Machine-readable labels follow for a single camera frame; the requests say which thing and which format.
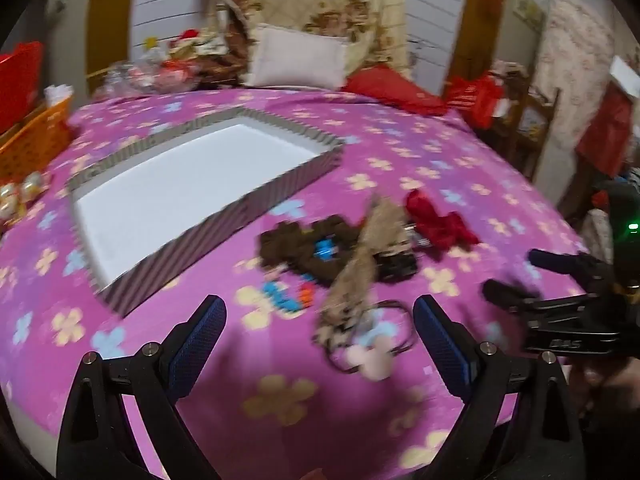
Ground pile of snack packets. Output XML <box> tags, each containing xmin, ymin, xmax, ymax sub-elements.
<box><xmin>95</xmin><ymin>30</ymin><xmax>236</xmax><ymax>96</ymax></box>

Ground orange plastic basket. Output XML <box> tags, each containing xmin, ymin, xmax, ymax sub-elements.
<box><xmin>0</xmin><ymin>95</ymin><xmax>76</xmax><ymax>183</ymax></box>

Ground brown patterned blanket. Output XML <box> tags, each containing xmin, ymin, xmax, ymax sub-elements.
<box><xmin>200</xmin><ymin>0</ymin><xmax>261</xmax><ymax>81</ymax></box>

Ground red gift bag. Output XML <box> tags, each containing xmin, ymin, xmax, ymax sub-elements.
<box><xmin>445</xmin><ymin>72</ymin><xmax>506</xmax><ymax>128</ymax></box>

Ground red pillow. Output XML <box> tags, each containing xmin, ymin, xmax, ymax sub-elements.
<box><xmin>342</xmin><ymin>65</ymin><xmax>451</xmax><ymax>117</ymax></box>

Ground wooden chair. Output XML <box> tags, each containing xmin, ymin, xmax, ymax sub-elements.
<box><xmin>492</xmin><ymin>72</ymin><xmax>561</xmax><ymax>181</ymax></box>

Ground white plastic bag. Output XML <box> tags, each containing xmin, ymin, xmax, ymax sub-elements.
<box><xmin>44</xmin><ymin>85</ymin><xmax>75</xmax><ymax>108</ymax></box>

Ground leopard print hair bow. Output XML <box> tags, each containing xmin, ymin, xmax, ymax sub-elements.
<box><xmin>312</xmin><ymin>195</ymin><xmax>416</xmax><ymax>356</ymax></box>

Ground pale quilted cloth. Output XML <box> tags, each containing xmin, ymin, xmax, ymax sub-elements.
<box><xmin>535</xmin><ymin>0</ymin><xmax>616</xmax><ymax>111</ymax></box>

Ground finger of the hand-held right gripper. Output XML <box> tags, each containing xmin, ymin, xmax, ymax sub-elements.
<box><xmin>529</xmin><ymin>249</ymin><xmax>607</xmax><ymax>286</ymax></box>
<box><xmin>482</xmin><ymin>280</ymin><xmax>546</xmax><ymax>321</ymax></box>

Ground striped box with white inside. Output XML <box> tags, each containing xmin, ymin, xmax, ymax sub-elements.
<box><xmin>67</xmin><ymin>106</ymin><xmax>346</xmax><ymax>318</ymax></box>

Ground black hair clip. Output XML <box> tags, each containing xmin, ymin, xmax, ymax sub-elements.
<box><xmin>377</xmin><ymin>252</ymin><xmax>418</xmax><ymax>281</ymax></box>

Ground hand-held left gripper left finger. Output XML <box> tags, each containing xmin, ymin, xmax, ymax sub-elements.
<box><xmin>56</xmin><ymin>295</ymin><xmax>228</xmax><ymax>480</ymax></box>

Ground red velvet hair bow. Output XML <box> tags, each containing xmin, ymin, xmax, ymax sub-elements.
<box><xmin>404</xmin><ymin>189</ymin><xmax>480</xmax><ymax>261</ymax></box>

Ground red hanging cloth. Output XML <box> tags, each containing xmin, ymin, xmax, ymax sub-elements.
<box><xmin>577</xmin><ymin>85</ymin><xmax>636</xmax><ymax>176</ymax></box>

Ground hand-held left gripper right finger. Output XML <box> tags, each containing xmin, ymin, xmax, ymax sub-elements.
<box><xmin>412</xmin><ymin>295</ymin><xmax>586</xmax><ymax>480</ymax></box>

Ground white pillow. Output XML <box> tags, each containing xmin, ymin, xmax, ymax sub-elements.
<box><xmin>243</xmin><ymin>24</ymin><xmax>351</xmax><ymax>90</ymax></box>

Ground pink floral blanket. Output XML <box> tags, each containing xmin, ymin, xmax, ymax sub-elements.
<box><xmin>0</xmin><ymin>87</ymin><xmax>591</xmax><ymax>480</ymax></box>

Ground red paper bag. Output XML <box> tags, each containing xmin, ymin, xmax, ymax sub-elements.
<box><xmin>0</xmin><ymin>41</ymin><xmax>45</xmax><ymax>133</ymax></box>

